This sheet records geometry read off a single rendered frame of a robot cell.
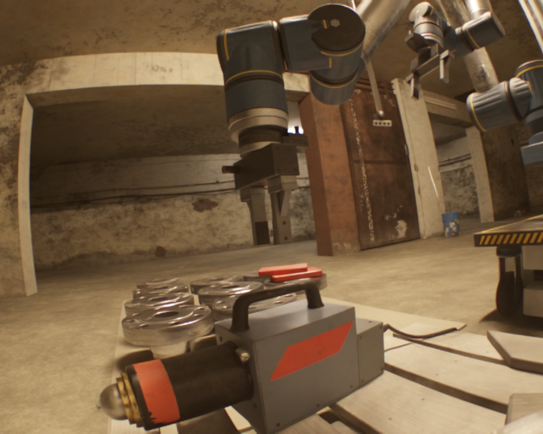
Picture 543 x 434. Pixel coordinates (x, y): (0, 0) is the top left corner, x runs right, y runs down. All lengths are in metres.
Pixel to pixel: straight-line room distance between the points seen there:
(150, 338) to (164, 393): 0.38
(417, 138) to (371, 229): 2.00
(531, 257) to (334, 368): 0.83
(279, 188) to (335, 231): 4.02
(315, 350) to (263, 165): 0.30
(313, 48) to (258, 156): 0.21
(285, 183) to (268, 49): 0.24
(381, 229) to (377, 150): 1.27
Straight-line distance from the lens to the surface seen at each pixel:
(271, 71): 0.54
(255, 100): 0.51
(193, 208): 9.18
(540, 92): 1.50
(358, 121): 5.11
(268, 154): 0.47
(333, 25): 0.57
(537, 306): 1.21
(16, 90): 4.53
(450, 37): 1.28
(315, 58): 0.57
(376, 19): 0.80
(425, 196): 5.68
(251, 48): 0.56
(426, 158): 5.93
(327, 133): 4.72
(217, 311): 0.91
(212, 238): 9.21
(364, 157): 4.96
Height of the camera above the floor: 0.46
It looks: 3 degrees up
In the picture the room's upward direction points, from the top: 7 degrees counter-clockwise
